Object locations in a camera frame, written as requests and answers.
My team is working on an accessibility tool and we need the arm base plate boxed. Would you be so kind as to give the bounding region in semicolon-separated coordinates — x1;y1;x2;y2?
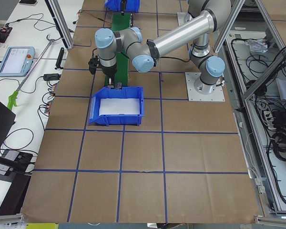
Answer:
185;72;225;102
176;12;193;31

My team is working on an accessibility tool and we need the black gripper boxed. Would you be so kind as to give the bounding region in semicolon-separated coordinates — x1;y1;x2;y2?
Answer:
102;64;117;89

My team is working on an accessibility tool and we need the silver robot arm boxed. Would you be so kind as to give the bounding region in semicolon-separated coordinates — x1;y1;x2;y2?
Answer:
94;0;231;95

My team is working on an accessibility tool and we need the teach pendant left table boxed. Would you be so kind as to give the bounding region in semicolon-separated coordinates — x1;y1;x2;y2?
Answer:
0;46;35;77

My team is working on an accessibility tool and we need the blue bin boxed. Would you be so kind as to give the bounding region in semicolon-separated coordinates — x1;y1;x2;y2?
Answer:
104;0;141;12
89;86;144;126

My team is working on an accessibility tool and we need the green handled reach grabber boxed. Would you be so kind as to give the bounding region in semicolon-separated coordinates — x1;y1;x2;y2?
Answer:
7;35;60;110

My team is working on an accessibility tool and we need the blue bin right side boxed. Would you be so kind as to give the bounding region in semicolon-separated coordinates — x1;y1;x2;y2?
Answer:
104;0;141;12

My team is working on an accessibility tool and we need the green conveyor belt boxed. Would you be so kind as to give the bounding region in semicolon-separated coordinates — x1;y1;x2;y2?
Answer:
111;13;131;86

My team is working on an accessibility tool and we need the blue bin left side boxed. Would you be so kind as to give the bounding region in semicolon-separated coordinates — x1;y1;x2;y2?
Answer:
89;86;144;126

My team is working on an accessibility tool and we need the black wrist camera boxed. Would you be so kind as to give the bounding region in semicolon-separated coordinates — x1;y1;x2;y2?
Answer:
88;55;100;75

